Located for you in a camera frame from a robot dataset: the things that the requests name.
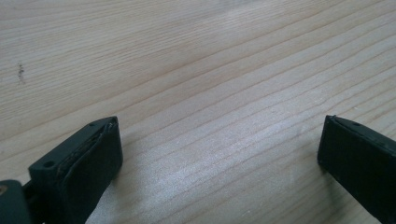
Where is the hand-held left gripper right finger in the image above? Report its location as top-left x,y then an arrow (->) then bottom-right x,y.
317,114 -> 396,224

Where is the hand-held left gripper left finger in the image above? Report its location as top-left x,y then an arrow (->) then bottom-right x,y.
21,116 -> 124,224

